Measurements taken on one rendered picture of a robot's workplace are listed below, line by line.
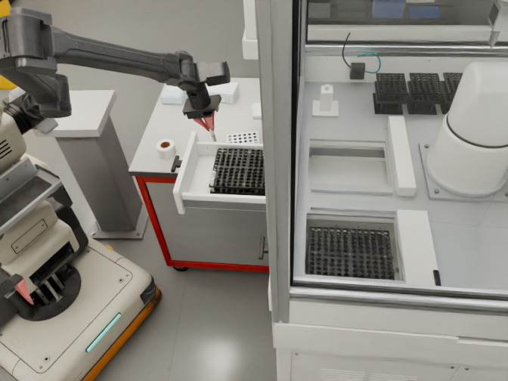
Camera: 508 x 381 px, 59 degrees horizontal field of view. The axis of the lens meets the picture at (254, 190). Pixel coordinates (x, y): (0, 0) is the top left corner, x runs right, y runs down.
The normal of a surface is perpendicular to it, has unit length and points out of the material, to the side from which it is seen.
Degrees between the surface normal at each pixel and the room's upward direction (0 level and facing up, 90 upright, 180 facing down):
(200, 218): 90
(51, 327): 0
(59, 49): 59
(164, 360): 0
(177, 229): 90
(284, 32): 90
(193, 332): 0
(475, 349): 90
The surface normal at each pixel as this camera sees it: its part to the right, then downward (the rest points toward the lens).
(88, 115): -0.05, -0.67
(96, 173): -0.05, 0.74
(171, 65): 0.76, -0.12
